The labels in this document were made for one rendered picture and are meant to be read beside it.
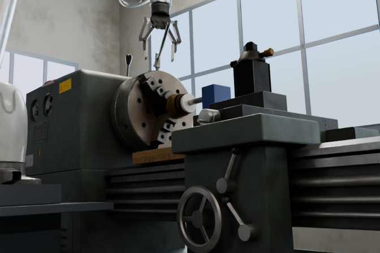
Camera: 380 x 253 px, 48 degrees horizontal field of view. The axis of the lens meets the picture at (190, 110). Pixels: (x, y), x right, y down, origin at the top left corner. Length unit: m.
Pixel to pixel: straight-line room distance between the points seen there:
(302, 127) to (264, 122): 0.14
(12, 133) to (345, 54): 2.61
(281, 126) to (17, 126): 0.66
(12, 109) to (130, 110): 0.51
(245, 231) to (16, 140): 0.61
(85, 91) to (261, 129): 0.91
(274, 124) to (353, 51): 2.42
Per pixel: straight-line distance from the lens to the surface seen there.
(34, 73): 4.30
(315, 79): 3.37
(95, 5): 4.98
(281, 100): 1.17
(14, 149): 1.17
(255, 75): 1.18
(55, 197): 1.16
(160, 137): 1.56
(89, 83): 1.66
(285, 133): 0.95
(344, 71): 3.30
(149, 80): 1.57
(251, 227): 0.94
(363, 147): 0.91
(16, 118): 1.18
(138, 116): 1.56
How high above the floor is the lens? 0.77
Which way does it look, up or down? 11 degrees up
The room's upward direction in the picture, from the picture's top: 2 degrees counter-clockwise
